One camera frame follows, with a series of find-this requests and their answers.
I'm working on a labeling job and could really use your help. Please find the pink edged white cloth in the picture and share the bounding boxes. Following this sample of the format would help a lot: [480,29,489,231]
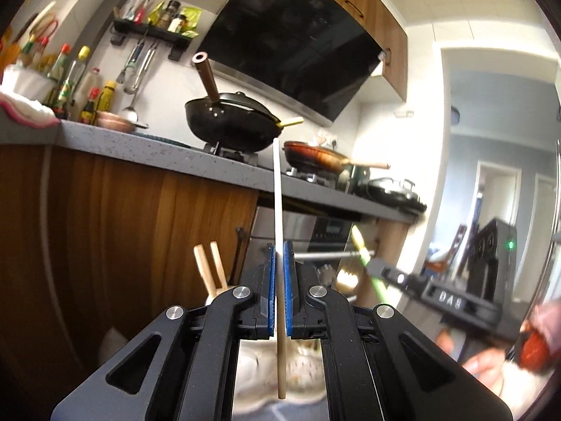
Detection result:
[0,90,61,129]

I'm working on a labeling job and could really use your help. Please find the hanging steel tongs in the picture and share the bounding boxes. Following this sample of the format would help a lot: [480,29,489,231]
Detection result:
[116,40,145,94]

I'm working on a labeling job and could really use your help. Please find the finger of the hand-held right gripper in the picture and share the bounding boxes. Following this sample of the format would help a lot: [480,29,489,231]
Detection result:
[366,259,429,295]

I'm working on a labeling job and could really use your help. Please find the black wall spice rack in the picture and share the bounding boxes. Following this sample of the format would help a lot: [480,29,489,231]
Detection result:
[110,18,194,61]

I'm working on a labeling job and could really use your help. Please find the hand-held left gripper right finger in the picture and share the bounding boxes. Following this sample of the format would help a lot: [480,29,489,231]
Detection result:
[284,241,513,421]

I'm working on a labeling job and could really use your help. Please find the person's right hand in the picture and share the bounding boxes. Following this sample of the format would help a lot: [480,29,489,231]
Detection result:
[437,328,539,405]

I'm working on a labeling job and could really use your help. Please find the green handled yellow spoon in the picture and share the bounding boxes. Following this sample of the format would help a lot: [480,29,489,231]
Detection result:
[351,223,388,305]

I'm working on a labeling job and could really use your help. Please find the tan wooden chopstick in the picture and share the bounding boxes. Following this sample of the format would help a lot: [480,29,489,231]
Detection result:
[209,241,229,291]
[194,245,218,298]

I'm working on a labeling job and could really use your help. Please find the dark lid spice jar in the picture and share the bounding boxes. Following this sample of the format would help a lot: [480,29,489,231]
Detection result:
[158,0,180,29]

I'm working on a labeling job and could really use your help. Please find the row of sauce bottles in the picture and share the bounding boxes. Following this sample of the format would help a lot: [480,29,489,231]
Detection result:
[13,35,120,126]

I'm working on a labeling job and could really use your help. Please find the wooden chair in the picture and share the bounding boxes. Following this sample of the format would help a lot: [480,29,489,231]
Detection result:
[451,223,471,275]

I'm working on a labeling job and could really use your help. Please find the black glass range hood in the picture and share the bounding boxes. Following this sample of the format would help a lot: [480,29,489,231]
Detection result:
[195,0,383,124]

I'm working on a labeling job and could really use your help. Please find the copper bowl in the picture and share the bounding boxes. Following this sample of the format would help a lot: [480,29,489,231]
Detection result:
[95,111,149,133]

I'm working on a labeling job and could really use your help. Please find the hanging steel ladle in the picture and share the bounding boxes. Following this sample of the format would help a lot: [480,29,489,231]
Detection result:
[120,48,156,122]

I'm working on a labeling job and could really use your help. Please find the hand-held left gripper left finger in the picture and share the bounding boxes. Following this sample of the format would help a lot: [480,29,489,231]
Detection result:
[50,243,277,421]

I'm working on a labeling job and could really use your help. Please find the black lidded pan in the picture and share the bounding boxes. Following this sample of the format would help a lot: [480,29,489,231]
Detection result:
[366,178,428,212]

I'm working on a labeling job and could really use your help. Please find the green seasoning packet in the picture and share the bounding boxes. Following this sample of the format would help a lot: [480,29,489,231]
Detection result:
[181,5,202,38]

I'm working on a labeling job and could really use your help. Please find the red brown frying pan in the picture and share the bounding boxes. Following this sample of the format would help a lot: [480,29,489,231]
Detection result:
[283,140,392,175]

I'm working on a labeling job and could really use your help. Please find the wooden upper cabinet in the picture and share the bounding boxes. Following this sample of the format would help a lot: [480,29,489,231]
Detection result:
[287,0,409,101]

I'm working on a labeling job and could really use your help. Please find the white floral ceramic utensil holder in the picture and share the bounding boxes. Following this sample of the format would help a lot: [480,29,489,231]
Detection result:
[99,289,334,409]

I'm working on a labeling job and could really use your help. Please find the stainless steel oven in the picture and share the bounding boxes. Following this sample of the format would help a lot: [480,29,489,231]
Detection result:
[243,204,384,301]

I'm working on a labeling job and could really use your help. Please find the gas stove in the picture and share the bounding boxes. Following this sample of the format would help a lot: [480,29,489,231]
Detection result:
[201,141,351,190]

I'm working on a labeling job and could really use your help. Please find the black wok with brown handle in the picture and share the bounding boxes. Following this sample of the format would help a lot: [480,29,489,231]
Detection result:
[184,52,283,153]

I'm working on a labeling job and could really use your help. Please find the pale wooden chopstick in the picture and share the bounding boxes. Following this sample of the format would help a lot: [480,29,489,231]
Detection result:
[272,138,288,400]

